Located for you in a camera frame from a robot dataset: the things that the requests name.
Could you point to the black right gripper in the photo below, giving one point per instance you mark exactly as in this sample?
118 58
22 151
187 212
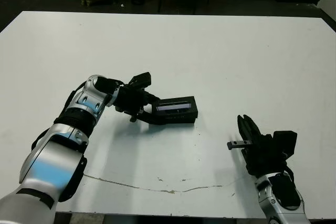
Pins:
262 155

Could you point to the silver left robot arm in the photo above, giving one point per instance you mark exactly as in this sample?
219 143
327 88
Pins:
52 161

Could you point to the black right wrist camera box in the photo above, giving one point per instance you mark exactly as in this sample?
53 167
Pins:
286 142

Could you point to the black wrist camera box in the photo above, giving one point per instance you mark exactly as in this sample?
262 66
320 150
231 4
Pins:
286 142
141 79

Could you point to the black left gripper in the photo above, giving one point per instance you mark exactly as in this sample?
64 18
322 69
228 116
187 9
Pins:
131 100

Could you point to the black box lid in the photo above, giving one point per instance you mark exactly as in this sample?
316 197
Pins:
178 107

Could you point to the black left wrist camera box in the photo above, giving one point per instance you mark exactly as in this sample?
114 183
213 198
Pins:
141 79

